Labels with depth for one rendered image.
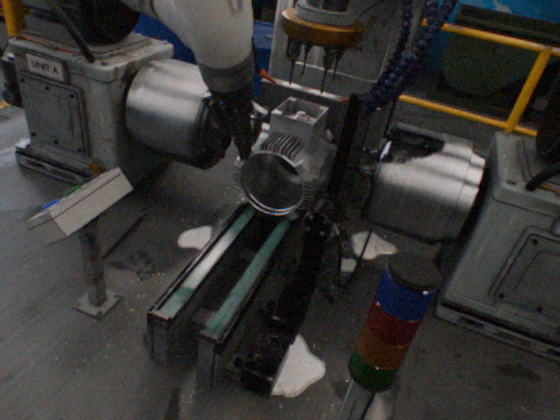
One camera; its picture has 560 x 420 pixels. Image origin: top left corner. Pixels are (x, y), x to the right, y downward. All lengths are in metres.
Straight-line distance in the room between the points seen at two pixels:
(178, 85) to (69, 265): 0.48
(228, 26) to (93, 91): 0.59
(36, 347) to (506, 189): 0.91
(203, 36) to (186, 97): 0.44
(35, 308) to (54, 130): 0.49
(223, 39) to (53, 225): 0.39
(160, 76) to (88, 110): 0.20
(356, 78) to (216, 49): 0.64
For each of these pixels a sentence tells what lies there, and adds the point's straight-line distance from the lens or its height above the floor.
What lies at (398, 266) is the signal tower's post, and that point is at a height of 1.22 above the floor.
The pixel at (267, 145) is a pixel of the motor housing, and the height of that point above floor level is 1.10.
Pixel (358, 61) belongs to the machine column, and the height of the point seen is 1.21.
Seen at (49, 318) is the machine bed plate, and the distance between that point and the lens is 1.00.
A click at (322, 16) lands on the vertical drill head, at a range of 0.97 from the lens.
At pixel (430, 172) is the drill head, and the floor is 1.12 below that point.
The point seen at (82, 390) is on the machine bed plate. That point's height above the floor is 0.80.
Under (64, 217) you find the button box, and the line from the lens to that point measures 0.78.
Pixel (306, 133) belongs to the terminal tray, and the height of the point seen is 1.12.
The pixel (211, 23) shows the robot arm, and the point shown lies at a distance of 0.64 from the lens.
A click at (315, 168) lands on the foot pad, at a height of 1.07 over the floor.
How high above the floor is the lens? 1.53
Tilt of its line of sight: 35 degrees down
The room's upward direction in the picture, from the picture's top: 10 degrees clockwise
